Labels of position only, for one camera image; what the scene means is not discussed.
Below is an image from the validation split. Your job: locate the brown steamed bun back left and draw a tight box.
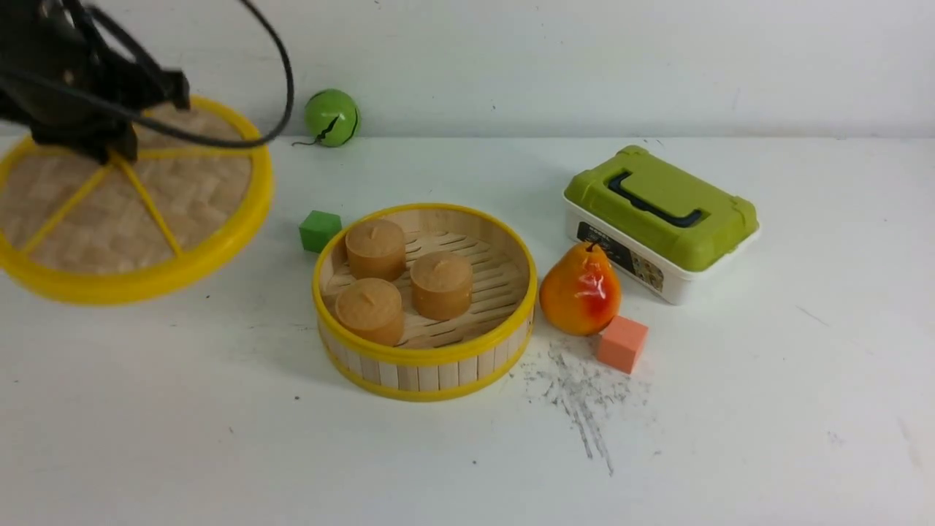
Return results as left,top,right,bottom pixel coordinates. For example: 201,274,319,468
345,219,406,282

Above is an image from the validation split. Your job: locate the brown steamed bun front left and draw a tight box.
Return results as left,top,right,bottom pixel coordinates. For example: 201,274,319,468
334,278,405,347

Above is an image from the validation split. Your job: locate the orange foam cube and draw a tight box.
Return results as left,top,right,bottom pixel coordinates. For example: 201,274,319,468
595,316,650,374

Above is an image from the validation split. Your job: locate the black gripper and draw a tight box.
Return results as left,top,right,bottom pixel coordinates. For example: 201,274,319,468
1,1,191,164

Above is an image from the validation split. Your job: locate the brown steamed bun right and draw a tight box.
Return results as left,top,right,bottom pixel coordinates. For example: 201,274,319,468
410,251,473,321

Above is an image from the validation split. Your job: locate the brown steamed bun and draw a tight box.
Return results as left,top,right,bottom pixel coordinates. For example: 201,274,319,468
345,219,406,282
410,251,473,321
334,278,405,347

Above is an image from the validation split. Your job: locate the green foam cube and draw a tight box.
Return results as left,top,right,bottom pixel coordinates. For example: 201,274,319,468
298,210,342,254

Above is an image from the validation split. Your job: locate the orange yellow toy pear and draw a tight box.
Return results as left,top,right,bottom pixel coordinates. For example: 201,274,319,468
540,242,622,336

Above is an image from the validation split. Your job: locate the yellow rimmed woven steamer lid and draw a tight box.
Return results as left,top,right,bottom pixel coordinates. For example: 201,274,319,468
1,129,274,305

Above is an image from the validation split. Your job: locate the black cable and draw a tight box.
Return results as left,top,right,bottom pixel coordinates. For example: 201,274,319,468
0,0,296,149

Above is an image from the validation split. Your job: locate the white box with green lid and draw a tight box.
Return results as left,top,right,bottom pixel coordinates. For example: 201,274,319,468
563,145,761,305

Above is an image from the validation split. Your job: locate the yellow rimmed bamboo steamer basket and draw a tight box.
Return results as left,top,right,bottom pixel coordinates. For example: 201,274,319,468
313,203,538,402

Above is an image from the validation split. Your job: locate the green toy ball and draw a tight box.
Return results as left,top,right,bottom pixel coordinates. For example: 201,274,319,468
291,88,362,148

